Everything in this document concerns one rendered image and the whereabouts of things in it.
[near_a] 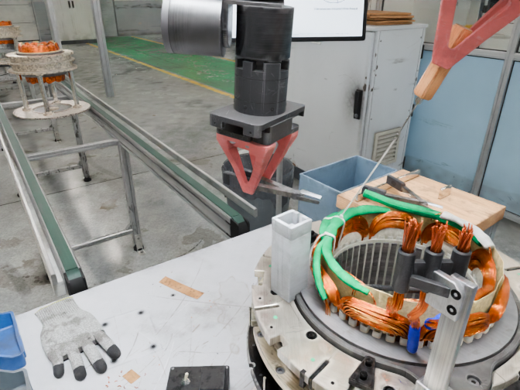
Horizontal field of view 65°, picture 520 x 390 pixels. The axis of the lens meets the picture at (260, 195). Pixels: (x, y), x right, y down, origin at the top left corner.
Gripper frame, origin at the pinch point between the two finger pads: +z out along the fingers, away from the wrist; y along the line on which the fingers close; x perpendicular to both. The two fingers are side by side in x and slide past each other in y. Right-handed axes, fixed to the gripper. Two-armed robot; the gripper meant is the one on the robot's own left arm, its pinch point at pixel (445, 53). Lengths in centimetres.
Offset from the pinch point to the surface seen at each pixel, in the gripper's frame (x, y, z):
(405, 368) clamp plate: 9.0, 12.7, 20.8
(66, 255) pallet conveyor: -55, -23, 84
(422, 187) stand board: 12.3, -32.8, 26.9
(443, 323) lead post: 7.9, 14.0, 13.5
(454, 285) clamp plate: 6.5, 14.3, 9.9
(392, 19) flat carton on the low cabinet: -11, -243, 34
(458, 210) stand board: 17.3, -25.9, 24.5
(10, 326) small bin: -46, 2, 76
